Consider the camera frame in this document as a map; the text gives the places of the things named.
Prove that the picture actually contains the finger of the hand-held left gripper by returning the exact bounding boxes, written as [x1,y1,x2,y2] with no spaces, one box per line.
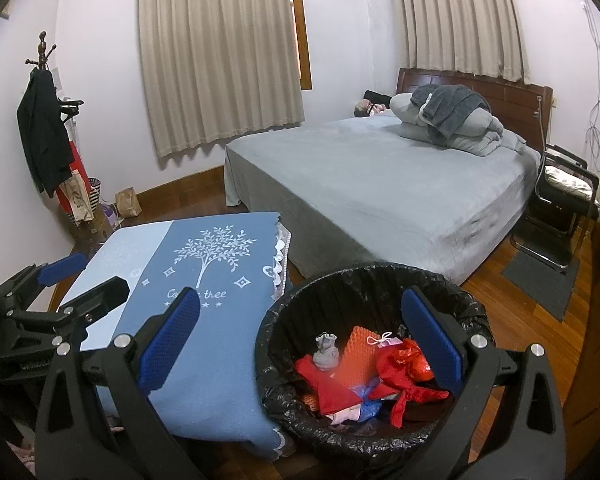
[0,252,88,311]
[55,276,131,346]

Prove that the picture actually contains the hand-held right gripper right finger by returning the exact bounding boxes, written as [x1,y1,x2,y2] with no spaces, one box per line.
[401,287,567,480]

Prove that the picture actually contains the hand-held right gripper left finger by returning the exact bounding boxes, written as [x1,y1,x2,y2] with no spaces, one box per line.
[34,287,203,480]

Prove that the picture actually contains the blue plastic bag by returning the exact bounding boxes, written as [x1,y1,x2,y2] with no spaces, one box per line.
[352,377,381,423]

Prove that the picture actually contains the waste bin with black liner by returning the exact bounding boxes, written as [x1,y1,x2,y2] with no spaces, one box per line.
[254,261,496,466]

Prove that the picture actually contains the knotted sock bundle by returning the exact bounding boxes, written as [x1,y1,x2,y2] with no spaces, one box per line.
[312,332,341,372]

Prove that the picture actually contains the red cloth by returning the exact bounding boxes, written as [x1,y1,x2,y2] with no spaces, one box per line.
[294,354,363,417]

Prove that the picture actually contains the blue tree print tablecloth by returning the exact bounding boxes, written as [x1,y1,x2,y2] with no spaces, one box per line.
[60,211,293,461]

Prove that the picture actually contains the brown cardboard box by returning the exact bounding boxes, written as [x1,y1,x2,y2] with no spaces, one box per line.
[72,212,113,241]

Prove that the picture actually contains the beige canvas tote bag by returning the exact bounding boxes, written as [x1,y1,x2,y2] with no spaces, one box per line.
[65,170,95,226]

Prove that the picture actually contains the striped bag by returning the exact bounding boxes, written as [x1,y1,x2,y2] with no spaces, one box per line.
[87,177,103,218]

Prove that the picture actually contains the brown paper bag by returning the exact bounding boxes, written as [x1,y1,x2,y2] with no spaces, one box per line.
[115,187,142,218]

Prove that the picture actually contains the red hanging bag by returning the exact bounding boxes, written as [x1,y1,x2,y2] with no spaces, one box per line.
[55,141,90,201]

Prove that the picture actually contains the grey floor mat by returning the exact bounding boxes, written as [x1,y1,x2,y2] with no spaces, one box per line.
[501,250,581,323]

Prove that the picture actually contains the dark hanging jacket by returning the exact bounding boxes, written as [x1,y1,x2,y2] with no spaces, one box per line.
[16,67,76,196]

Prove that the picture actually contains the bed with grey sheet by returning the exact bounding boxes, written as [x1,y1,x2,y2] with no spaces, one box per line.
[223,115,542,286]

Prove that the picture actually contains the black clothes hanger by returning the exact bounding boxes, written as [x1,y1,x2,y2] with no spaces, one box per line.
[57,100,85,121]

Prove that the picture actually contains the black folding chair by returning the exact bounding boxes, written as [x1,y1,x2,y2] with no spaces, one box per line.
[510,143,600,273]

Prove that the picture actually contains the folded light grey duvet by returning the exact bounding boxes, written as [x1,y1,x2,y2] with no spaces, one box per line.
[390,92,527,157]

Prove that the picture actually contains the patterned chair cushion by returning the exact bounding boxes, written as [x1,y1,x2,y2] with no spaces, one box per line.
[544,165,595,196]

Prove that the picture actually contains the wooden coat rack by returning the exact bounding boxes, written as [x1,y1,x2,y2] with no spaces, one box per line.
[24,31,111,241]

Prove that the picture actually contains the dark grey folded towel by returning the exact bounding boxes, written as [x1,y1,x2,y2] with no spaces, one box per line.
[411,85,491,138]

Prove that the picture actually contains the small grey bundle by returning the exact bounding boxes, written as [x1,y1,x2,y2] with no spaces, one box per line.
[352,100,391,118]

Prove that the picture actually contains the black pillow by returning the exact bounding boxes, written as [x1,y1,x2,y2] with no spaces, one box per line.
[364,90,396,108]

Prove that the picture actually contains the dark wooden headboard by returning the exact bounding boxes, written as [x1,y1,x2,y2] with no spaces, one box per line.
[396,67,553,153]

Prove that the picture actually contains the beige curtain above headboard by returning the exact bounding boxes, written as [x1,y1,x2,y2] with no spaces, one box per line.
[390,0,531,83]

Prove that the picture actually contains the white wall cables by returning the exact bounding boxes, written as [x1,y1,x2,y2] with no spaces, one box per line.
[577,0,600,176]

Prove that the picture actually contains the beige curtain beside window frame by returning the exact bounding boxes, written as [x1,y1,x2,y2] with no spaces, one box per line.
[137,0,306,158]

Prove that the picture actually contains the wooden window frame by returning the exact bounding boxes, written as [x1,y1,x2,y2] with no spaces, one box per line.
[286,0,313,92]

